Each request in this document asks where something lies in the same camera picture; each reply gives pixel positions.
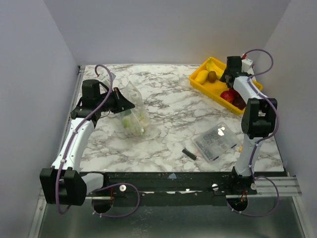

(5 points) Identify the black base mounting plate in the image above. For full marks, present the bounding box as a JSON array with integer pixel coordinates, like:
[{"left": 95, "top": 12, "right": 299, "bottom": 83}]
[{"left": 91, "top": 172, "right": 257, "bottom": 207}]

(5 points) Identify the brown toy kiwi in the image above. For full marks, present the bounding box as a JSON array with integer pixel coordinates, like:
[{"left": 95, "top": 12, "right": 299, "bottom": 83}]
[{"left": 208, "top": 71, "right": 217, "bottom": 83}]

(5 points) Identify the yellow toy mango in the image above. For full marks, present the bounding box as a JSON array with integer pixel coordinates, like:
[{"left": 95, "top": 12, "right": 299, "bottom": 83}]
[{"left": 195, "top": 70, "right": 209, "bottom": 84}]

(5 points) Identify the green toy bell pepper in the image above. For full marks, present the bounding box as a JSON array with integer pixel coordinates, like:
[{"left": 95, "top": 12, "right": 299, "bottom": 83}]
[{"left": 123, "top": 110, "right": 132, "bottom": 117}]

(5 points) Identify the yellow plastic bin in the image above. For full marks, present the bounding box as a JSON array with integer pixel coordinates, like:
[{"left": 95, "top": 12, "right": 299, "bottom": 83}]
[{"left": 189, "top": 60, "right": 263, "bottom": 115}]

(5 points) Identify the aluminium extrusion rail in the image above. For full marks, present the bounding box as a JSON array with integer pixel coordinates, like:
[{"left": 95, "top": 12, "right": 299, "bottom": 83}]
[{"left": 255, "top": 177, "right": 302, "bottom": 197}]

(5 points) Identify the clear zip top bag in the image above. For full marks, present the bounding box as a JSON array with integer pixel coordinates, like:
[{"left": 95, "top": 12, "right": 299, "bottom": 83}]
[{"left": 118, "top": 80, "right": 152, "bottom": 136}]

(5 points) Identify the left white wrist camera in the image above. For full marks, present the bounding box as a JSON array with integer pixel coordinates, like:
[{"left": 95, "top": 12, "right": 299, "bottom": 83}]
[{"left": 98, "top": 73, "right": 110, "bottom": 87}]

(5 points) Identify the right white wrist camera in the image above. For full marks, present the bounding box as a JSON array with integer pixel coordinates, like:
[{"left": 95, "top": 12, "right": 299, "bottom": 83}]
[{"left": 242, "top": 56, "right": 254, "bottom": 74}]

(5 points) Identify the red toy apple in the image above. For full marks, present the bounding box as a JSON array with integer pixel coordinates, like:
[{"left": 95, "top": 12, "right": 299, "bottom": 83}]
[{"left": 220, "top": 90, "right": 235, "bottom": 103}]

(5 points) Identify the dark red toy plum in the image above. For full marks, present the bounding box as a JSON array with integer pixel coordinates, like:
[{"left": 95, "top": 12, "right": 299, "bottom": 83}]
[{"left": 232, "top": 97, "right": 246, "bottom": 110}]

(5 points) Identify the yellow toy banana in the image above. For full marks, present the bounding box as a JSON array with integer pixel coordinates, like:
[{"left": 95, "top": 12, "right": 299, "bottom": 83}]
[{"left": 206, "top": 57, "right": 226, "bottom": 79}]

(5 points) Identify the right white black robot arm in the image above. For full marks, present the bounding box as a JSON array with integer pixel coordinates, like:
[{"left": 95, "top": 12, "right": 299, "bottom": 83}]
[{"left": 220, "top": 56, "right": 277, "bottom": 194}]

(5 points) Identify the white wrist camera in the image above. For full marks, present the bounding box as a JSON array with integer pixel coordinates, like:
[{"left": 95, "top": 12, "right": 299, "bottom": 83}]
[
  {"left": 242, "top": 56, "right": 254, "bottom": 74},
  {"left": 98, "top": 73, "right": 110, "bottom": 87}
]

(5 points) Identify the white toy cauliflower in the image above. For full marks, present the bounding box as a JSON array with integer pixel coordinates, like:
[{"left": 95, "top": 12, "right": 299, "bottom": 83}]
[{"left": 120, "top": 113, "right": 151, "bottom": 136}]

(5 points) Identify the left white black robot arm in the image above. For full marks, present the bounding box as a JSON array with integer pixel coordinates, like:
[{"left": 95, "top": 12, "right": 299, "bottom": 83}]
[{"left": 40, "top": 79, "right": 135, "bottom": 206}]

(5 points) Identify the black comb-like part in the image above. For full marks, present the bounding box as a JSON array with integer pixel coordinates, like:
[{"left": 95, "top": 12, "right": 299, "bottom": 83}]
[{"left": 182, "top": 148, "right": 197, "bottom": 161}]

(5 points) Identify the clear bag of screws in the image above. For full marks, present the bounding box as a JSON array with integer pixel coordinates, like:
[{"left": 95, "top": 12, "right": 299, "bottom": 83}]
[{"left": 193, "top": 123, "right": 238, "bottom": 162}]

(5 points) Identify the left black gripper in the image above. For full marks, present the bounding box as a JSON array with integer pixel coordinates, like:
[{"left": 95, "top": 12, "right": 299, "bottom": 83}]
[{"left": 97, "top": 87, "right": 135, "bottom": 114}]

